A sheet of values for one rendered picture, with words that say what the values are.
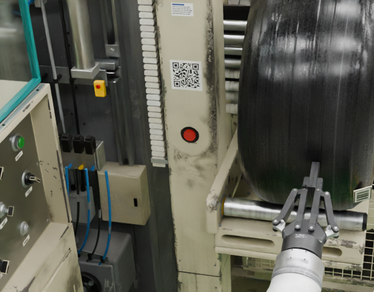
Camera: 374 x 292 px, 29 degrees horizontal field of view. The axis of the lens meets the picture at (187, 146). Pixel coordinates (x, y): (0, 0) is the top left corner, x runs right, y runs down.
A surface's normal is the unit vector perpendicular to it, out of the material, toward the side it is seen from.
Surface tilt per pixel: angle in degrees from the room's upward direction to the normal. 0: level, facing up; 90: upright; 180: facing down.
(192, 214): 90
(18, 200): 90
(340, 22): 35
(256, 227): 0
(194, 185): 90
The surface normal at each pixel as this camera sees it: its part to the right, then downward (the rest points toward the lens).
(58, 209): -0.26, 0.51
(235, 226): -0.05, -0.86
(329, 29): -0.21, -0.35
